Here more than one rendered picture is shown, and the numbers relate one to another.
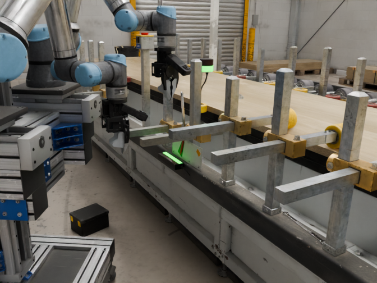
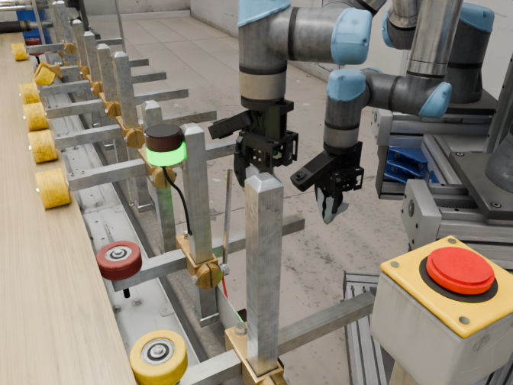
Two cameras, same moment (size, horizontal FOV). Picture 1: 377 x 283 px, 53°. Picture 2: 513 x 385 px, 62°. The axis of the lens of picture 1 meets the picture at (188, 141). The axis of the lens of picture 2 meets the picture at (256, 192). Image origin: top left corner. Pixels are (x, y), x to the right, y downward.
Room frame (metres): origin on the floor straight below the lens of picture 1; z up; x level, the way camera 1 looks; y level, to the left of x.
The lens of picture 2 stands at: (2.19, 0.11, 1.41)
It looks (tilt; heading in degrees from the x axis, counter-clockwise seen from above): 31 degrees down; 182
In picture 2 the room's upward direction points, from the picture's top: straight up
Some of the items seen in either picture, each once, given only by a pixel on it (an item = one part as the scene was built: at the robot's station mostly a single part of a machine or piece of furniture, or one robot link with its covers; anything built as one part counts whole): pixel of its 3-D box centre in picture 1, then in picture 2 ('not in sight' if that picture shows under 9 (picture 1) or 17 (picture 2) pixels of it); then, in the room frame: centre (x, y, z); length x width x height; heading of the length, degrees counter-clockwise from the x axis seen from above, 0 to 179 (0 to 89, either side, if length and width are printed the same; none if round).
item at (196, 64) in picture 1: (194, 117); (200, 241); (1.54, -0.03, 0.91); 0.04 x 0.04 x 0.48; 30
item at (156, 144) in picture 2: (206, 62); (163, 137); (1.56, -0.07, 1.14); 0.06 x 0.06 x 0.02
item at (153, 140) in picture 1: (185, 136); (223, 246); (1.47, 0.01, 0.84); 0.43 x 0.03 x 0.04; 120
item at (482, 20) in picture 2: not in sight; (462, 30); (1.01, 0.60, 1.21); 0.13 x 0.12 x 0.14; 58
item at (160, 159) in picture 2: (206, 68); (165, 151); (1.56, -0.07, 1.11); 0.06 x 0.06 x 0.02
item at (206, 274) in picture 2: (197, 132); (196, 260); (1.52, -0.04, 0.85); 0.14 x 0.06 x 0.05; 30
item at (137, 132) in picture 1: (162, 128); (275, 344); (1.69, 0.12, 0.81); 0.44 x 0.03 x 0.04; 120
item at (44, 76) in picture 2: not in sight; (43, 77); (0.51, -0.82, 0.93); 0.09 x 0.08 x 0.09; 120
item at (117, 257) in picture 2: not in sight; (122, 274); (1.58, -0.17, 0.85); 0.08 x 0.08 x 0.11
